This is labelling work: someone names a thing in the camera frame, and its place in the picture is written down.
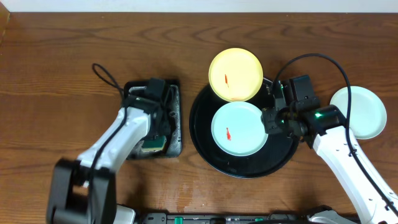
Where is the yellow plate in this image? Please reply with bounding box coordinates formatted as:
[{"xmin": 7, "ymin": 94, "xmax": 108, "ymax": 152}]
[{"xmin": 208, "ymin": 48, "xmax": 264, "ymax": 102}]

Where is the round black tray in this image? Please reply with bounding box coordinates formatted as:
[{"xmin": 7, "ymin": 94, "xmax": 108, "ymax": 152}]
[{"xmin": 189, "ymin": 85, "xmax": 299, "ymax": 179}]

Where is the green and yellow sponge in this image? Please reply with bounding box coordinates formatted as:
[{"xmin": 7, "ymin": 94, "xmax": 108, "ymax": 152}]
[{"xmin": 141, "ymin": 136, "xmax": 167, "ymax": 152}]

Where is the light green plate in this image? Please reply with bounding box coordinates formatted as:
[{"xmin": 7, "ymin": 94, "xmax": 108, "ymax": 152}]
[
  {"xmin": 349, "ymin": 86, "xmax": 387, "ymax": 139},
  {"xmin": 211, "ymin": 101, "xmax": 268, "ymax": 157}
]

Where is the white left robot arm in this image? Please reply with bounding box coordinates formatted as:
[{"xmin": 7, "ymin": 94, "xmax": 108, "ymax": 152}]
[{"xmin": 46, "ymin": 93, "xmax": 182, "ymax": 223}]

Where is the black rectangular soapy water tray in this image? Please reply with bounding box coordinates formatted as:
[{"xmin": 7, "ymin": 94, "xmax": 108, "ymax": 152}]
[{"xmin": 123, "ymin": 80, "xmax": 182, "ymax": 160}]

